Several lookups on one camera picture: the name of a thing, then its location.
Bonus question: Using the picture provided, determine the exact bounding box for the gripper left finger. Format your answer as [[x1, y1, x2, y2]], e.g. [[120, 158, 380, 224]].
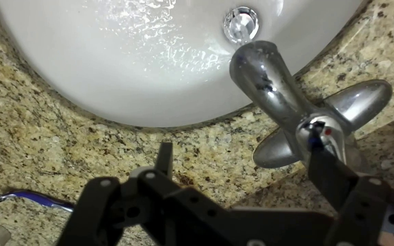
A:
[[57, 142, 232, 246]]

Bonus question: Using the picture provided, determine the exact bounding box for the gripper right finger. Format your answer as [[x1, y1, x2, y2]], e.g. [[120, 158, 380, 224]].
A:
[[307, 121, 392, 246]]

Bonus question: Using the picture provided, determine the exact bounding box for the chrome tap lever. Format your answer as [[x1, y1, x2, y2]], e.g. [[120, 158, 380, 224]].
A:
[[295, 115, 355, 169]]

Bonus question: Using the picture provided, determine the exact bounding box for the chrome tap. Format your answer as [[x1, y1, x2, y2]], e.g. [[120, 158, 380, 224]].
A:
[[229, 40, 393, 173]]

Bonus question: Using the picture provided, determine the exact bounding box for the blue and silver tube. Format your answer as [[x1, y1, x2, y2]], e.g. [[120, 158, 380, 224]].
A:
[[0, 190, 75, 213]]

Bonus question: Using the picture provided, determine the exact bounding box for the white sink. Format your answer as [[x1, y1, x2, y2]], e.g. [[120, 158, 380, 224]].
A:
[[0, 0, 372, 128]]

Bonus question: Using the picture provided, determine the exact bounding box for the chrome sink drain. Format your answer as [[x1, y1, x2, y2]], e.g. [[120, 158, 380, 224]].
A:
[[223, 6, 260, 45]]

